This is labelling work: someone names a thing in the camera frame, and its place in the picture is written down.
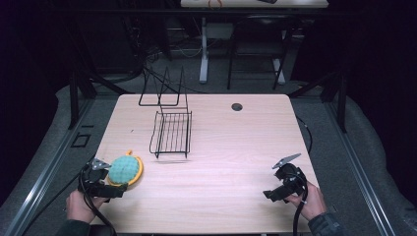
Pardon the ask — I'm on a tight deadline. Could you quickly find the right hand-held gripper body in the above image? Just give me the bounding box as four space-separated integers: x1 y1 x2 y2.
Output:
270 152 310 202

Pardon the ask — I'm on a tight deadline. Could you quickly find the person's right hand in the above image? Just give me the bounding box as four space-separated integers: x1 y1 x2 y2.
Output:
285 181 328 222

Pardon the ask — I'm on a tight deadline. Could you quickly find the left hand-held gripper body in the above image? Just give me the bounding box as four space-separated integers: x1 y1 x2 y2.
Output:
78 157 130 200

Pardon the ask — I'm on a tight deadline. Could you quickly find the person's left hand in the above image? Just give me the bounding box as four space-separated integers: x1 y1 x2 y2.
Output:
65 189 110 224

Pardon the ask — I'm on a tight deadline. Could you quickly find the black chair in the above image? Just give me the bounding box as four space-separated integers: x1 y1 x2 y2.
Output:
226 13 301 91

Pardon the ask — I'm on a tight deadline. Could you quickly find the black metal frame stand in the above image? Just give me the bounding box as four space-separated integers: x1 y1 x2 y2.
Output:
66 69 136 131
287 69 349 134

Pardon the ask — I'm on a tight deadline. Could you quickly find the white background table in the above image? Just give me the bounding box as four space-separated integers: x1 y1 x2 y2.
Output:
179 0 329 85

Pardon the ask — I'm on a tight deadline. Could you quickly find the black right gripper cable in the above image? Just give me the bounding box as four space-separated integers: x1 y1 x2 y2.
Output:
292 178 310 236

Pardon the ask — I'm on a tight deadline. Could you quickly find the green sponge with yellow holder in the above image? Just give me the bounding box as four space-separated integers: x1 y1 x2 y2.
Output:
105 149 145 188

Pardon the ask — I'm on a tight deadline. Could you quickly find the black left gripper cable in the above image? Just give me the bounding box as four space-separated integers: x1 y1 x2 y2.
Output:
78 170 118 236

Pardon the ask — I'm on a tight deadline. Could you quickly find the black wire rack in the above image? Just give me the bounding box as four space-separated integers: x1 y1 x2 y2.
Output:
138 65 194 160

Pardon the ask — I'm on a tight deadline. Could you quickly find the thin black table cable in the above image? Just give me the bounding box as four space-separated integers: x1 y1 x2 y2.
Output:
295 115 314 155

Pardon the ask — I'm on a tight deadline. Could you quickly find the aluminium floor rail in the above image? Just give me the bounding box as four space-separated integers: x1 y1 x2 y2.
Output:
3 97 96 236
323 97 398 236

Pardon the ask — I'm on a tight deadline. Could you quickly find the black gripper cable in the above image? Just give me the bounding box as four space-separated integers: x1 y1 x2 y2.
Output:
78 170 118 236
292 178 310 236

